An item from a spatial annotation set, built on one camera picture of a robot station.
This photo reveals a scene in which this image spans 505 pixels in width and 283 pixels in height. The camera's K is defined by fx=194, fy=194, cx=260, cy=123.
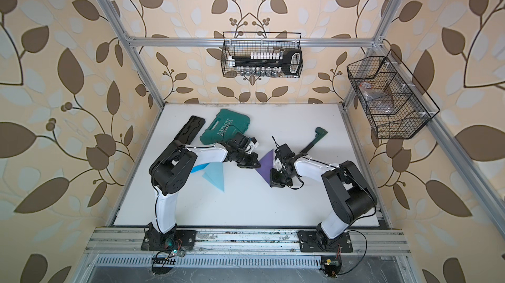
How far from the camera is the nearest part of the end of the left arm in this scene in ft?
2.59

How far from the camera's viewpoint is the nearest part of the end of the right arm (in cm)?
70

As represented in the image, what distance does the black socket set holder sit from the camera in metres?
0.82
